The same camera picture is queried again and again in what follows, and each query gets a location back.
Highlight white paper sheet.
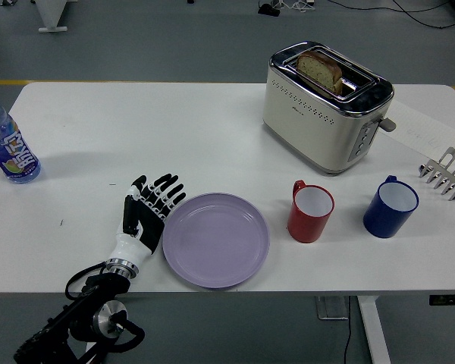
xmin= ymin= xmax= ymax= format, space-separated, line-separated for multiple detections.
xmin=381 ymin=99 xmax=455 ymax=161

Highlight white floor cables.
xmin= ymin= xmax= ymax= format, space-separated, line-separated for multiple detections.
xmin=279 ymin=0 xmax=316 ymax=11

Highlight purple round plate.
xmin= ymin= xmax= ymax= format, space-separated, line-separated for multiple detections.
xmin=162 ymin=192 xmax=271 ymax=290

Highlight white table leg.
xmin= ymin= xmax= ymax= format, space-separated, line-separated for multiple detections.
xmin=356 ymin=296 xmax=392 ymax=364

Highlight black floor device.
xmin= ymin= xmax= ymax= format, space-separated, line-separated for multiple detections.
xmin=258 ymin=2 xmax=282 ymax=17

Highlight grey floor plate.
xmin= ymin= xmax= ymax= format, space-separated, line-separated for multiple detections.
xmin=317 ymin=296 xmax=350 ymax=321

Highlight cream and chrome toaster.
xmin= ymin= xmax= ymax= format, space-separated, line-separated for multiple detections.
xmin=262 ymin=40 xmax=397 ymax=177

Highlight silver metal toast rack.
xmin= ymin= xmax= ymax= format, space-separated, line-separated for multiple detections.
xmin=416 ymin=147 xmax=455 ymax=202

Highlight brown bread slice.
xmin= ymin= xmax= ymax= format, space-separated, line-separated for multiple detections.
xmin=296 ymin=51 xmax=344 ymax=96

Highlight red mug white inside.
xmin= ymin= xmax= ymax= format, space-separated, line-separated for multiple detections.
xmin=287 ymin=179 xmax=335 ymax=244

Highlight white furniture foot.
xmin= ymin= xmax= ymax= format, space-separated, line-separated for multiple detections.
xmin=36 ymin=0 xmax=70 ymax=33

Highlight blue labelled drink bottle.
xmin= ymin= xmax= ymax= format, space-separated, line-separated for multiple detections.
xmin=0 ymin=93 xmax=42 ymax=185

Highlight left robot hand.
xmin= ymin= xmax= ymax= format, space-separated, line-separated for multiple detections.
xmin=108 ymin=173 xmax=187 ymax=267

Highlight blue mug white inside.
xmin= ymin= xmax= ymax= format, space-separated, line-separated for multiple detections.
xmin=362 ymin=175 xmax=420 ymax=240

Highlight black floor cable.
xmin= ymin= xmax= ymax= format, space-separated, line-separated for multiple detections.
xmin=325 ymin=0 xmax=455 ymax=30

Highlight black cable under table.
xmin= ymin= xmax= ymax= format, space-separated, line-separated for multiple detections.
xmin=343 ymin=296 xmax=353 ymax=364

